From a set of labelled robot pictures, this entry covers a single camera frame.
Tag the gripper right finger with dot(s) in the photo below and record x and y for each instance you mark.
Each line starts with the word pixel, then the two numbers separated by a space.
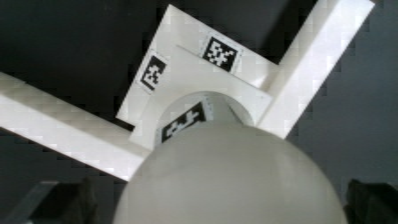
pixel 372 203

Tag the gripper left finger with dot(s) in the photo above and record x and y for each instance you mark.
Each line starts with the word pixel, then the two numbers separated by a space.
pixel 61 203

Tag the white lamp bulb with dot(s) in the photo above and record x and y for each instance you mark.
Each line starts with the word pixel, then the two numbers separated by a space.
pixel 228 176

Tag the white lamp base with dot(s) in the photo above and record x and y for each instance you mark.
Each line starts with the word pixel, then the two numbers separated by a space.
pixel 196 63

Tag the white front wall rail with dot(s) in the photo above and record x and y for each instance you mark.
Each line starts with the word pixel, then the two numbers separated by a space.
pixel 67 129

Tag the white wall rail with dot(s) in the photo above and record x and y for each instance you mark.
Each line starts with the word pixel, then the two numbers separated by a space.
pixel 321 43
pixel 67 129

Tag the white right wall rail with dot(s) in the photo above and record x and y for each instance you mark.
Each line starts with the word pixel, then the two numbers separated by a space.
pixel 321 43

